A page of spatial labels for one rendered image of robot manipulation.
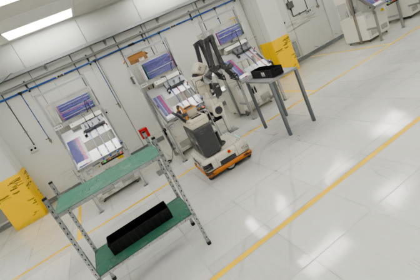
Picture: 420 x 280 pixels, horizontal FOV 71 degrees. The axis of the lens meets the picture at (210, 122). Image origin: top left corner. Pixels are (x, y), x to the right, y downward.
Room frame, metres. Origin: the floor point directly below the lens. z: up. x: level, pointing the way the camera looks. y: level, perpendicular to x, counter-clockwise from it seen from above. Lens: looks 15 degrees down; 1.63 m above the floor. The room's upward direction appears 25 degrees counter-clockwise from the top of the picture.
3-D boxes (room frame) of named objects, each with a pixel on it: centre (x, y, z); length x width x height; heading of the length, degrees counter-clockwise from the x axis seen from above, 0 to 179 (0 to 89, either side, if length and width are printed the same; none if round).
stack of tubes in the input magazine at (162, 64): (5.13, 0.38, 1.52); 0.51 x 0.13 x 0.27; 109
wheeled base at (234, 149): (3.77, 0.06, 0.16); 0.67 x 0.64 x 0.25; 104
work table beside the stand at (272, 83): (4.05, -1.03, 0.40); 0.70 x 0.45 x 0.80; 14
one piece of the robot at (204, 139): (3.75, 0.15, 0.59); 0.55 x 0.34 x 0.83; 14
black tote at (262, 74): (4.04, -1.01, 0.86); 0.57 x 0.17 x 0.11; 14
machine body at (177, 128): (5.22, 0.47, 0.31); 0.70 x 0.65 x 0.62; 109
